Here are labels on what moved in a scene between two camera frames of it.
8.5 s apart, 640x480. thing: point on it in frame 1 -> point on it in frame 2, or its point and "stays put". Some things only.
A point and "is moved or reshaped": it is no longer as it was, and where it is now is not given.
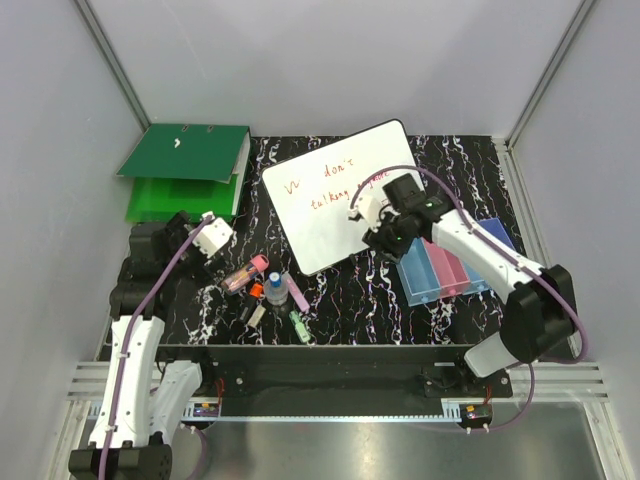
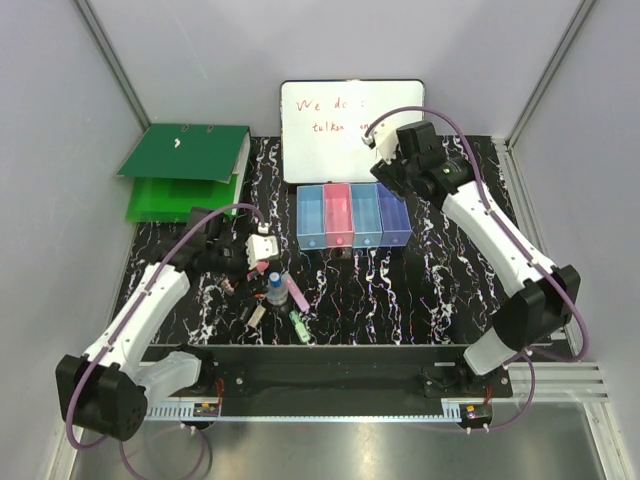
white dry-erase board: [309, 194] -> [323, 123]
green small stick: [299, 326] stays put
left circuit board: [205, 409] stays put
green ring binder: [209, 152] stays put
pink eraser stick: [297, 293] stays put
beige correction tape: [257, 316] stays put
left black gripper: [201, 272] -> [240, 242]
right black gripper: [379, 241] -> [387, 173]
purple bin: [495, 229] is moved or reshaped
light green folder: [155, 199] stays put
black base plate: [335, 375] stays put
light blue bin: [477, 283] is moved or reshaped
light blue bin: [419, 274] -> [310, 217]
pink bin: [452, 276] -> [338, 215]
